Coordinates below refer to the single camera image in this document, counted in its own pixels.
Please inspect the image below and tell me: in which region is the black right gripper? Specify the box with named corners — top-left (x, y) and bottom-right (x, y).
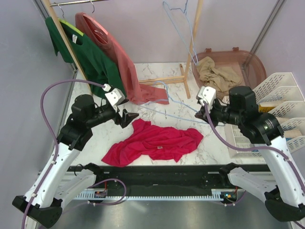
top-left (195, 97), bottom-right (244, 128)

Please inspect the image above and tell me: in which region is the magenta t shirt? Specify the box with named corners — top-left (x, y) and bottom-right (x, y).
top-left (102, 119), bottom-right (203, 167)

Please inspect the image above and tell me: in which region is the light blue wire hanger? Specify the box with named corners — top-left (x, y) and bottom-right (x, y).
top-left (163, 0), bottom-right (199, 66)
top-left (138, 80), bottom-right (209, 125)

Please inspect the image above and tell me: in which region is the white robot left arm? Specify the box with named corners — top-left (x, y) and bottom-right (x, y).
top-left (12, 92), bottom-right (138, 229)

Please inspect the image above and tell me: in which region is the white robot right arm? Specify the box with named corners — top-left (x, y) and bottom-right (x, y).
top-left (195, 86), bottom-right (305, 222)

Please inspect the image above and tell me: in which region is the green t shirt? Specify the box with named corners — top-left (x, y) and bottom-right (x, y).
top-left (45, 17), bottom-right (127, 96)

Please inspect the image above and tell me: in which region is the salmon pink t shirt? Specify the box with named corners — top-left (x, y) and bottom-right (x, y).
top-left (75, 12), bottom-right (169, 104)

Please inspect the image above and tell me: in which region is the wooden clothes rack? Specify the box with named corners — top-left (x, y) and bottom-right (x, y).
top-left (43, 0), bottom-right (191, 98)

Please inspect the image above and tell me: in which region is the beige crumpled garment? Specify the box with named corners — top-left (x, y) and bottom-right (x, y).
top-left (196, 57), bottom-right (242, 93)

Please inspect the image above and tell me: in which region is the pink translucent laundry basket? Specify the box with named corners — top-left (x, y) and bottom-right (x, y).
top-left (192, 47), bottom-right (266, 99)

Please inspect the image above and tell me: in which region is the yellow blue book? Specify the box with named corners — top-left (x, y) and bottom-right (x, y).
top-left (259, 101), bottom-right (283, 113)

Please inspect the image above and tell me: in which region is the white plastic file organizer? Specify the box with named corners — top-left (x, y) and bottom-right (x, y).
top-left (224, 73), bottom-right (305, 159)

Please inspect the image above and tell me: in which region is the blue cover book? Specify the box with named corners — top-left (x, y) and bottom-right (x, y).
top-left (277, 117), bottom-right (290, 125)

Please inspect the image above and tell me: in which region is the light blue book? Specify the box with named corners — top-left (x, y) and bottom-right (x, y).
top-left (284, 129), bottom-right (302, 141)

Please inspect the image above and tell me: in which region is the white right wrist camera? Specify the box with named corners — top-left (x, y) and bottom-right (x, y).
top-left (196, 86), bottom-right (216, 107)

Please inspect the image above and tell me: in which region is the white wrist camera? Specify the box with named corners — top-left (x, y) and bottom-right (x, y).
top-left (196, 86), bottom-right (216, 107)
top-left (103, 84), bottom-right (126, 106)

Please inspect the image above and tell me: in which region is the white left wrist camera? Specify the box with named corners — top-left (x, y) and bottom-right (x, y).
top-left (103, 84), bottom-right (126, 106)

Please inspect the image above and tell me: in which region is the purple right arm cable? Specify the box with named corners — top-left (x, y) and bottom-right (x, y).
top-left (204, 104), bottom-right (305, 229)

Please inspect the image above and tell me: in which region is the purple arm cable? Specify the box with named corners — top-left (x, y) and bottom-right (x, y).
top-left (204, 104), bottom-right (305, 229)
top-left (21, 80), bottom-right (107, 229)

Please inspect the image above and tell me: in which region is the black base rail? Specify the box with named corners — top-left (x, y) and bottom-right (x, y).
top-left (68, 163), bottom-right (235, 189)

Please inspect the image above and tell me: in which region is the white slotted cable duct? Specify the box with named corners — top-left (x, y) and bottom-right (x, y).
top-left (74, 188), bottom-right (237, 202)

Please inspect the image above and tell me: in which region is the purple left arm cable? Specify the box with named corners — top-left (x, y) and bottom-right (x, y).
top-left (21, 80), bottom-right (107, 229)

